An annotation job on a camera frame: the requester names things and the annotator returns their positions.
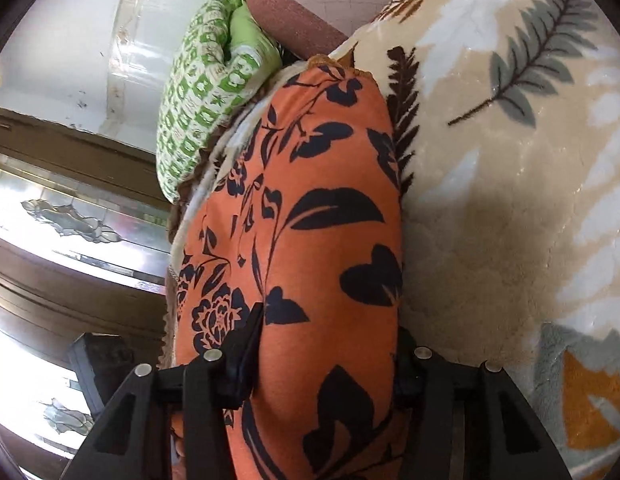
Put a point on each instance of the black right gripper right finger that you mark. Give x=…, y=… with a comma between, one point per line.
x=438, y=395

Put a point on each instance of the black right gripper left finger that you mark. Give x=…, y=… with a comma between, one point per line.
x=218, y=381

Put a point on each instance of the orange black floral garment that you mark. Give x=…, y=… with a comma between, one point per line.
x=306, y=225

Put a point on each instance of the person's right hand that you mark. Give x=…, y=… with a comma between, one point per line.
x=178, y=462

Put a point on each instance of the wooden glass panel cabinet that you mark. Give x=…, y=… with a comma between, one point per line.
x=83, y=249

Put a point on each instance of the green white patterned pillow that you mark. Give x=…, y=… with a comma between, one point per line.
x=224, y=59

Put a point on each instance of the beige leaf pattern blanket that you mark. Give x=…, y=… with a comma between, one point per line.
x=505, y=120

